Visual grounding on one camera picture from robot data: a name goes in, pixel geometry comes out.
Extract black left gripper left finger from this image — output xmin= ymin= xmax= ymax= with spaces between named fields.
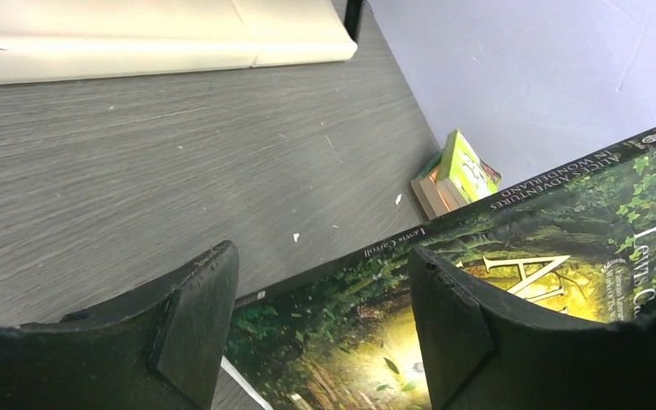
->
xmin=0 ymin=241 xmax=239 ymax=409

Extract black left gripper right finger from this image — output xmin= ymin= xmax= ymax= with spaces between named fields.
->
xmin=408 ymin=246 xmax=656 ymax=409

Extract green Alice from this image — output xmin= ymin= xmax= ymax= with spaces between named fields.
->
xmin=223 ymin=127 xmax=656 ymax=409

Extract lime green cartoon book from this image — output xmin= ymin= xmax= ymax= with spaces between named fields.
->
xmin=410 ymin=129 xmax=502 ymax=220

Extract cream three-tier shelf rack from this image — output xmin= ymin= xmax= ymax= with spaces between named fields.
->
xmin=0 ymin=1 xmax=363 ymax=85

